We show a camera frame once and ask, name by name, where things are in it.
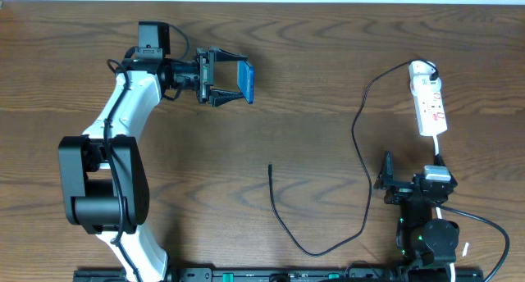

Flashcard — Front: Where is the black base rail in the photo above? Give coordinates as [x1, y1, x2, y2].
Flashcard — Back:
[72, 266, 484, 282]

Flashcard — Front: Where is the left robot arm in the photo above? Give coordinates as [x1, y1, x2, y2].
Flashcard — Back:
[58, 21, 255, 281]

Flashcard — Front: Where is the white USB charger plug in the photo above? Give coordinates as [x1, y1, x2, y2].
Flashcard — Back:
[409, 59, 439, 80]

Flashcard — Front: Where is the black USB charging cable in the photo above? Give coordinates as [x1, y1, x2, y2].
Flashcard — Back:
[267, 58, 440, 257]

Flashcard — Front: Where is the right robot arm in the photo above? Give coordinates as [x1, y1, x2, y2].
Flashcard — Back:
[374, 151, 459, 281]

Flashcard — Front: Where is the blue Samsung Galaxy smartphone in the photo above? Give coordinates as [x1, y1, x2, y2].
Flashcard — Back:
[237, 61, 255, 104]

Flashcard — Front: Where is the small white paper scrap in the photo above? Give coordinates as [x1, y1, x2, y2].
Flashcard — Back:
[462, 242, 470, 257]

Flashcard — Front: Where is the white power strip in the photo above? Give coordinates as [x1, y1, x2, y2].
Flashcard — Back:
[410, 75, 448, 137]

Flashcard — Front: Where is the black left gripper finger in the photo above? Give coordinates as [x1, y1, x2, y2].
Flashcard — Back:
[209, 89, 244, 107]
[209, 47, 248, 62]

